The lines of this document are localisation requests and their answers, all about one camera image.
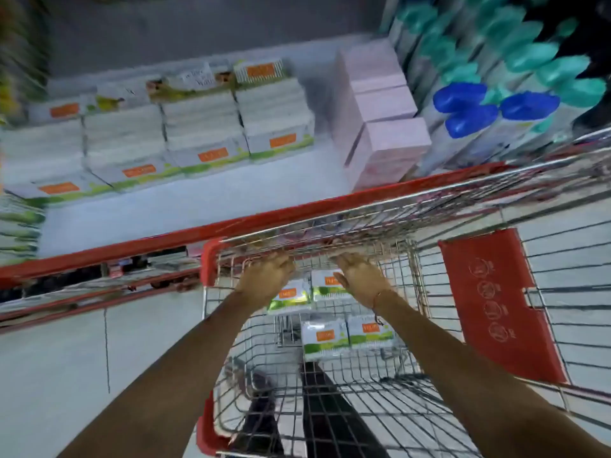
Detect stack of green packets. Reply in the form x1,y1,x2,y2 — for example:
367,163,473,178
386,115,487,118
0,194,46,267

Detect person's left leg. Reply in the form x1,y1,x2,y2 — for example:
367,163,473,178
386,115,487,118
228,371,288,457

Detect person's right hand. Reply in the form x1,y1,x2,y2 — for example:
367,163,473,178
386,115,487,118
332,252,395,309

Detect white green orange-label packet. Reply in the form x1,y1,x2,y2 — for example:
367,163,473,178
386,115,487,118
301,318,350,362
311,270,352,302
266,279,312,315
347,314,397,351

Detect person's right forearm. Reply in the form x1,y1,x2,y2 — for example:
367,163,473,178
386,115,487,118
372,290,611,458

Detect red plastic cart seat flap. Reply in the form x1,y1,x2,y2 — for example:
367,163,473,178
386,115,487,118
438,229,569,385

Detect pink box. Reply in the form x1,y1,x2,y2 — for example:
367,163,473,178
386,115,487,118
335,39,407,93
344,117,432,192
333,86,419,141

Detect person's left hand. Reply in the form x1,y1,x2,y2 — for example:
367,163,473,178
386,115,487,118
234,251,298,311

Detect wire shopping cart red trim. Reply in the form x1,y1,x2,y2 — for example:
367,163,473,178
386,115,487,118
196,128,611,458

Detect group of teal-capped bottles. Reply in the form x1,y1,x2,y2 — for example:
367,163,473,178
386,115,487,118
381,0,609,155

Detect white bottle blue cap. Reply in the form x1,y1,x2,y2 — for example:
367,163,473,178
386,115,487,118
414,105,500,178
453,91,561,168
420,82,488,135

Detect person's leg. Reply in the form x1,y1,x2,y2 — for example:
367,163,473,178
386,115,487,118
300,361,391,458
228,371,288,457

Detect white shelf with red edge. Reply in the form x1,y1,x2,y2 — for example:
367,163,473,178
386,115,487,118
0,33,511,290

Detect rows of white shelf packets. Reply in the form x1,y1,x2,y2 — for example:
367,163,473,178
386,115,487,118
0,57,317,206

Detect red thread wrist bracelet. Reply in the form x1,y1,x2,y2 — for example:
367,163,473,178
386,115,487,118
371,290,386,328

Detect person's left forearm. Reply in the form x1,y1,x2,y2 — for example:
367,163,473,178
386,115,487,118
56,292,261,458

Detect person's right leg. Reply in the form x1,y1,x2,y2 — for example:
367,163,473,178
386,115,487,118
300,361,391,458

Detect red lower shelf rail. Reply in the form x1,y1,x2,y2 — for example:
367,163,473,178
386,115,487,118
0,264,202,335

